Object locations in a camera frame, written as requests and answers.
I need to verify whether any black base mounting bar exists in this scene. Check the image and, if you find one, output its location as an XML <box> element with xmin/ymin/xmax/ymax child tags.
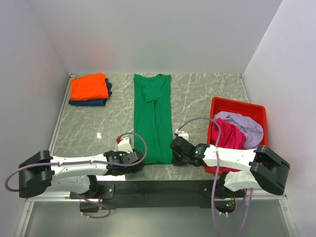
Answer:
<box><xmin>69</xmin><ymin>180</ymin><xmax>237</xmax><ymax>210</ymax></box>

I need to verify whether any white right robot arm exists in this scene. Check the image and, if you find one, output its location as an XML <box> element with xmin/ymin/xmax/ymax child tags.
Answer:
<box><xmin>170</xmin><ymin>136</ymin><xmax>290</xmax><ymax>197</ymax></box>

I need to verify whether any green t shirt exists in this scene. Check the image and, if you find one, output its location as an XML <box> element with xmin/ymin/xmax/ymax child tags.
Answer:
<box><xmin>133</xmin><ymin>74</ymin><xmax>173</xmax><ymax>164</ymax></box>

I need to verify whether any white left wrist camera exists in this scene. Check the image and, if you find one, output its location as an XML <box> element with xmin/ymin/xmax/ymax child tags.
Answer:
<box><xmin>116</xmin><ymin>136</ymin><xmax>133</xmax><ymax>153</ymax></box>

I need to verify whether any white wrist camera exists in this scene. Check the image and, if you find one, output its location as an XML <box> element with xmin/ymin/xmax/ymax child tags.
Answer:
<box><xmin>116</xmin><ymin>136</ymin><xmax>133</xmax><ymax>153</ymax></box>
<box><xmin>174</xmin><ymin>129</ymin><xmax>189</xmax><ymax>141</ymax></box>

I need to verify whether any magenta t shirt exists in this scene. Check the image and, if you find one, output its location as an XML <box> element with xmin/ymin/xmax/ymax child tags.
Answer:
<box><xmin>209</xmin><ymin>118</ymin><xmax>247</xmax><ymax>173</ymax></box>

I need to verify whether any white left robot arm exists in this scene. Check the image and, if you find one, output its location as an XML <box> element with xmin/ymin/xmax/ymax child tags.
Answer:
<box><xmin>19</xmin><ymin>149</ymin><xmax>144</xmax><ymax>198</ymax></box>

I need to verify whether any red plastic bin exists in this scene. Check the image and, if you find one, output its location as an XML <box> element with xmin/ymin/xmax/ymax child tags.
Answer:
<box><xmin>204</xmin><ymin>96</ymin><xmax>269</xmax><ymax>175</ymax></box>

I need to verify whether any folded orange t shirt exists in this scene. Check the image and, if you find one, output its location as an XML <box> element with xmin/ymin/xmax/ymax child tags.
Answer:
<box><xmin>70</xmin><ymin>73</ymin><xmax>109</xmax><ymax>101</ymax></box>

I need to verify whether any folded navy blue t shirt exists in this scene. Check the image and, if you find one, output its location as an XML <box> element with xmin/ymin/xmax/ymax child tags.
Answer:
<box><xmin>69</xmin><ymin>78</ymin><xmax>113</xmax><ymax>107</ymax></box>

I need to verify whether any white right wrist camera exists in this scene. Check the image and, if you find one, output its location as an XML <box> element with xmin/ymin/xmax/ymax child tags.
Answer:
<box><xmin>174</xmin><ymin>129</ymin><xmax>189</xmax><ymax>141</ymax></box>

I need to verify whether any lavender t shirt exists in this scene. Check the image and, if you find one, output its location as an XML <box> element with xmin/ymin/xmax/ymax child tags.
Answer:
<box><xmin>213</xmin><ymin>111</ymin><xmax>264</xmax><ymax>149</ymax></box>

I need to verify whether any aluminium frame rail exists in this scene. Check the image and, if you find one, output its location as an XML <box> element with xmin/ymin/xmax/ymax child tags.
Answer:
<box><xmin>14</xmin><ymin>73</ymin><xmax>75</xmax><ymax>237</ymax></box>

